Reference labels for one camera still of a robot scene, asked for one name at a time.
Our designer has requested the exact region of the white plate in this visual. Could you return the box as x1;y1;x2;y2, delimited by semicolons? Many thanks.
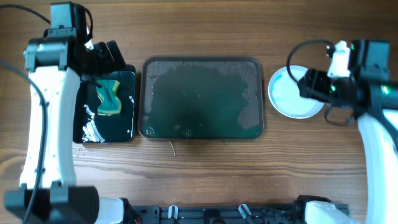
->
267;67;324;119

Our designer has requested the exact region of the green yellow sponge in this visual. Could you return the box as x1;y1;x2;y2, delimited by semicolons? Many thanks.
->
96;80;122;116

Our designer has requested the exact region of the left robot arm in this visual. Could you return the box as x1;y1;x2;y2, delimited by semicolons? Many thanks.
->
4;2;138;223

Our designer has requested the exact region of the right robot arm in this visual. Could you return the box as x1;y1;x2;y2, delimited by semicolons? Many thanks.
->
296;39;397;223

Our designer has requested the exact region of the black serving tray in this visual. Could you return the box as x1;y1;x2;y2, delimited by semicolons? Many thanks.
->
137;56;265;140

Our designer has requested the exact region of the black water basin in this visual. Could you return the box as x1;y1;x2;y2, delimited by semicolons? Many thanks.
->
73;65;136;144

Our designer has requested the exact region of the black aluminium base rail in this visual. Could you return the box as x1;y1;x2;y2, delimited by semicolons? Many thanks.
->
125;202;306;224

